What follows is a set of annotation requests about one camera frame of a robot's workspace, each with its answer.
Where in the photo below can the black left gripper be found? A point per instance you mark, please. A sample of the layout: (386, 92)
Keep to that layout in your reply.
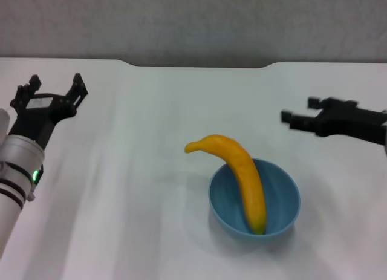
(39, 119)

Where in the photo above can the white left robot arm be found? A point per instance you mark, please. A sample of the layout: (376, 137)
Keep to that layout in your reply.
(15, 171)

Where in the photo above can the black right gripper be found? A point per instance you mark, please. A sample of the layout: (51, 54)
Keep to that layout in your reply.
(353, 121)

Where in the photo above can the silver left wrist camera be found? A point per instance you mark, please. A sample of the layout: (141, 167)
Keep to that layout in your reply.
(3, 122)

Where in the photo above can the yellow banana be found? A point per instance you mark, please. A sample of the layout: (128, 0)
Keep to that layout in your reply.
(248, 177)

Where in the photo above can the blue plastic bowl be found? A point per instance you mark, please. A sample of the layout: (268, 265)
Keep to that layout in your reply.
(281, 195)

